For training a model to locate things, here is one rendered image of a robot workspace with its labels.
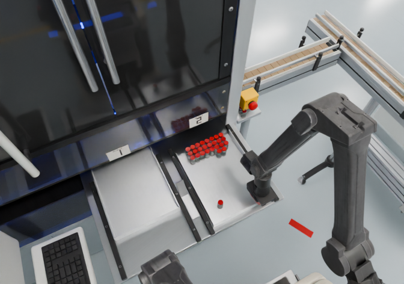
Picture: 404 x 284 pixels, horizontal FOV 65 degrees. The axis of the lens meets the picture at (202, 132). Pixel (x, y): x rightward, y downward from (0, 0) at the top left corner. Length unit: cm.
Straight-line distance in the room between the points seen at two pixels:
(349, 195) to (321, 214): 158
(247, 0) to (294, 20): 256
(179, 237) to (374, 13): 327
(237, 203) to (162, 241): 32
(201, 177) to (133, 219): 31
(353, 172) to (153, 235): 78
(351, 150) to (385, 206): 187
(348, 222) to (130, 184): 84
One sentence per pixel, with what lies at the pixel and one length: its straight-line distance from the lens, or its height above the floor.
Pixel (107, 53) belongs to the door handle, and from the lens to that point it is 81.
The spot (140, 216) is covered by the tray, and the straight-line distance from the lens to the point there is 127.
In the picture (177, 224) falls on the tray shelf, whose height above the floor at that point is 88.
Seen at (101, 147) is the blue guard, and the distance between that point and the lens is 118.
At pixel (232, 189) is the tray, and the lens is 130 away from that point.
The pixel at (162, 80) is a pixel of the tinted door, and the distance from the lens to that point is 104.
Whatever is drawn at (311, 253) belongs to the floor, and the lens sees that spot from 223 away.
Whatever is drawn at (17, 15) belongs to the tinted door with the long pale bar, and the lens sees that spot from 81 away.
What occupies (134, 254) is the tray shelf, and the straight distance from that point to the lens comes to 124.
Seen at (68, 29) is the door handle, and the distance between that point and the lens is 75.
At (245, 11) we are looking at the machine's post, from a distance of 102.
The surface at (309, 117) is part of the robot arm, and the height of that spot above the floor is 155.
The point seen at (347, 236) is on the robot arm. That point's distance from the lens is 84.
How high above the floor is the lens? 207
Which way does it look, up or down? 57 degrees down
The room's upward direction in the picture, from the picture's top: straight up
